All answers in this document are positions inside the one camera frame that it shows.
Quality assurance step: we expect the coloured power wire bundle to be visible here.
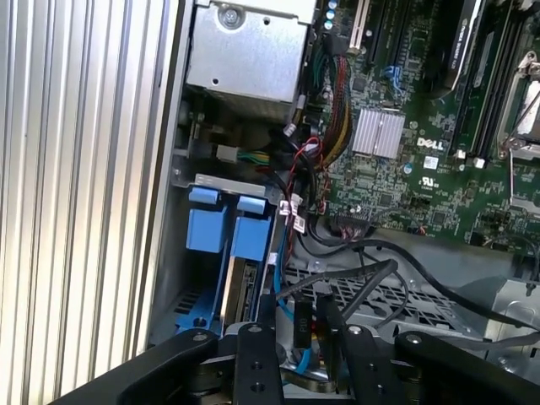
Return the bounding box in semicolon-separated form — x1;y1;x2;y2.
320;35;354;170

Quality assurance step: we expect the silver power supply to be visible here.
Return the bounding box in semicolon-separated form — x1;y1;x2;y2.
185;0;318;113

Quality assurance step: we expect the thin black case wire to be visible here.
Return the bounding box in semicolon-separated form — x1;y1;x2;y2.
356;238;540;330

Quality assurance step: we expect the hard disk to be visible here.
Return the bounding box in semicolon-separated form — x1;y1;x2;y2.
219;193;275;334
172;185;231;337

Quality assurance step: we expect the blue disk data wire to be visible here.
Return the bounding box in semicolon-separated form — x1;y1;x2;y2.
269;252;316;376

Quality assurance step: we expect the black graphics card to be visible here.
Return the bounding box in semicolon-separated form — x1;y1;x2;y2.
421;0;486;102

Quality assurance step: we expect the green motherboard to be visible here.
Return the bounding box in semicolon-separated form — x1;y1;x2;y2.
303;0;540;257

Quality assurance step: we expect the metal socket cover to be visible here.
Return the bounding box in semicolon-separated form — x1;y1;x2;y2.
508;143;540;208

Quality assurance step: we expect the grey metal disk bay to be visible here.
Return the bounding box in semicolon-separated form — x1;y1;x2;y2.
269;234;540;381

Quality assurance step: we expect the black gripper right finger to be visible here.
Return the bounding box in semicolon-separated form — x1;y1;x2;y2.
316;294;540;405

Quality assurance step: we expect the black open PC case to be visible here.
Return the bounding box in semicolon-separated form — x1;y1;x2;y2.
141;0;540;405

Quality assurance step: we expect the silver chipset heat sink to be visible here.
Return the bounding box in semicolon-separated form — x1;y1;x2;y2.
350;108;406;159

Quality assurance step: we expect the grey wire connector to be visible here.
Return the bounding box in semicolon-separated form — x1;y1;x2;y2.
214;143;238;164

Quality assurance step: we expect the white expansion slot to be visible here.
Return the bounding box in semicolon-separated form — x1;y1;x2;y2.
348;0;371;58

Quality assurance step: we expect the black disk power wire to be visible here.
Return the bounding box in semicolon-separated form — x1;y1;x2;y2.
276;257;400;350

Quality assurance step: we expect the CPU socket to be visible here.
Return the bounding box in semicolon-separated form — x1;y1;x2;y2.
501;52;540;147

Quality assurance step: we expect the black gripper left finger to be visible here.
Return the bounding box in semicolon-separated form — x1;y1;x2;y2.
50;293;285;405

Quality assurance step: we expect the metal locking lever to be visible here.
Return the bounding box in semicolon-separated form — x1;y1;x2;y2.
507;89;540;139

